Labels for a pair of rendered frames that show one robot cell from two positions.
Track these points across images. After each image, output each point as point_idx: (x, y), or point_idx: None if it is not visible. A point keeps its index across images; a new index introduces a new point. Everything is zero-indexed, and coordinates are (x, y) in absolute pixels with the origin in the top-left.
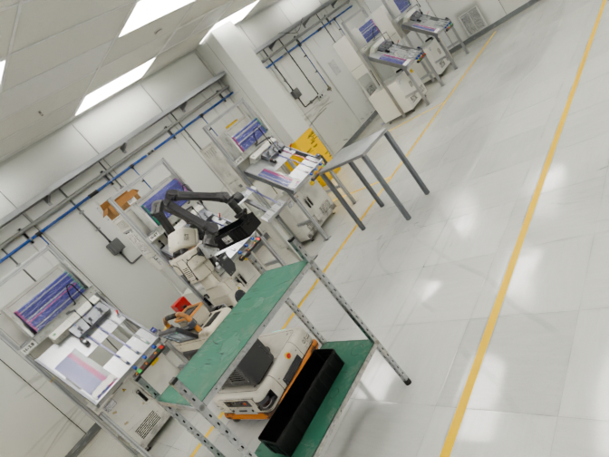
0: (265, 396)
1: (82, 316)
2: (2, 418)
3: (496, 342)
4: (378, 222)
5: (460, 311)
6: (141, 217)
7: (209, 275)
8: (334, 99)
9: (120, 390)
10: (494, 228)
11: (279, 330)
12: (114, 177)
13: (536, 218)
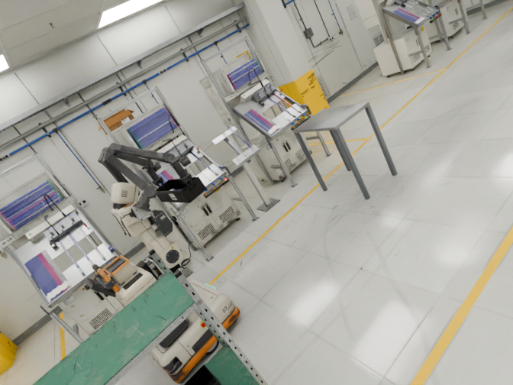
0: (169, 363)
1: (56, 221)
2: (11, 270)
3: None
4: (340, 188)
5: (377, 358)
6: (127, 139)
7: (144, 232)
8: (343, 43)
9: (81, 289)
10: (449, 258)
11: (210, 286)
12: (127, 89)
13: (503, 269)
